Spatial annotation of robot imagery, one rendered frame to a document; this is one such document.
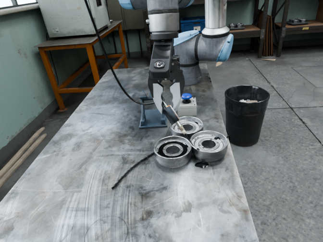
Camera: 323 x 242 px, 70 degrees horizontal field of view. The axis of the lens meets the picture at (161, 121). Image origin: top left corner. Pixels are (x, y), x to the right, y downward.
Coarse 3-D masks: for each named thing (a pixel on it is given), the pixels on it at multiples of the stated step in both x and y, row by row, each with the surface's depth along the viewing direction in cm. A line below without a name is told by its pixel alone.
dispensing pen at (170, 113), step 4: (164, 100) 65; (164, 104) 65; (168, 108) 63; (164, 112) 65; (168, 112) 63; (172, 112) 63; (168, 116) 64; (172, 116) 63; (176, 116) 63; (172, 120) 62; (176, 120) 63; (172, 124) 65; (176, 124) 64; (180, 124) 64; (180, 128) 64; (184, 132) 64; (192, 144) 64
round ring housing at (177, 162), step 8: (168, 136) 69; (176, 136) 69; (160, 144) 68; (176, 144) 67; (168, 152) 68; (176, 152) 68; (160, 160) 63; (168, 160) 61; (176, 160) 61; (184, 160) 62
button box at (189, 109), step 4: (184, 100) 87; (188, 100) 87; (192, 100) 87; (180, 104) 85; (184, 104) 85; (188, 104) 85; (192, 104) 85; (196, 104) 84; (180, 108) 85; (184, 108) 84; (188, 108) 84; (192, 108) 84; (196, 108) 84; (180, 112) 85; (184, 112) 85; (188, 112) 85; (192, 112) 85; (196, 112) 85; (180, 116) 86; (192, 116) 86
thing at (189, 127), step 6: (180, 120) 79; (186, 120) 78; (192, 120) 78; (198, 120) 77; (174, 126) 76; (186, 126) 77; (192, 126) 75; (174, 132) 72; (186, 132) 72; (192, 132) 70; (186, 138) 71
